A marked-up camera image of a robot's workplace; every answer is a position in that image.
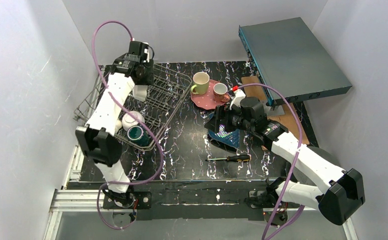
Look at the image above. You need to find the blue leaf-shaped plate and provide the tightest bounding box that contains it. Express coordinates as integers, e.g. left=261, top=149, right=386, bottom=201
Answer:
left=208, top=117, right=240, bottom=149

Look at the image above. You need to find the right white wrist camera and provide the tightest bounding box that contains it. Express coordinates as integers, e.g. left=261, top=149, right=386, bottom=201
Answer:
left=229, top=85, right=246, bottom=110

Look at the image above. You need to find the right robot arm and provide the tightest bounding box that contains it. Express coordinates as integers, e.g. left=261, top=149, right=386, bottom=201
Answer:
left=204, top=97, right=365, bottom=226

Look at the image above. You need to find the teal metal case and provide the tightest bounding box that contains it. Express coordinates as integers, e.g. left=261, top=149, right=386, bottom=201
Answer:
left=238, top=17, right=352, bottom=107

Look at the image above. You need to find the white bowl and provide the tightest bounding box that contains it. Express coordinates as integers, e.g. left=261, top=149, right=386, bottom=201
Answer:
left=121, top=111, right=145, bottom=131

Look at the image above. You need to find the light green mug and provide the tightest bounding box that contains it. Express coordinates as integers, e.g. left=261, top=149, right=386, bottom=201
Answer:
left=190, top=72, right=210, bottom=95

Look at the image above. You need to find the grey wire dish rack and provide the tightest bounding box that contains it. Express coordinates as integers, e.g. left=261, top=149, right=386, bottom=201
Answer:
left=74, top=64, right=192, bottom=151

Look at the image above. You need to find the black yellow screwdriver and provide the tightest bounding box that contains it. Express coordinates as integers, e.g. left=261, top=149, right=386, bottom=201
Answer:
left=205, top=154, right=251, bottom=163

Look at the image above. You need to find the dark green cup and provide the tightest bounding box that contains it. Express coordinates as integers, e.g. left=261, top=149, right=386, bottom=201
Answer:
left=127, top=125, right=151, bottom=147

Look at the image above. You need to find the pink dotted plate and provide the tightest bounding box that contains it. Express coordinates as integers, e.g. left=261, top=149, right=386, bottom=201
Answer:
left=190, top=79, right=231, bottom=110

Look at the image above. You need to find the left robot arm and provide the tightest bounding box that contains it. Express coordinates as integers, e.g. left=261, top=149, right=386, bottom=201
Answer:
left=75, top=40, right=154, bottom=208

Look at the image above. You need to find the wooden board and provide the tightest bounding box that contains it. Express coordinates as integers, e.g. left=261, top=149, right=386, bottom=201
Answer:
left=241, top=76, right=310, bottom=145

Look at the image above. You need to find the pink small cup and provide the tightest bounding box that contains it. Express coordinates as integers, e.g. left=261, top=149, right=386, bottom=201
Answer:
left=213, top=83, right=231, bottom=103

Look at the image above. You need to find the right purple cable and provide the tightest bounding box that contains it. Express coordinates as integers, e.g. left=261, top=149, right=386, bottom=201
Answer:
left=232, top=82, right=305, bottom=240

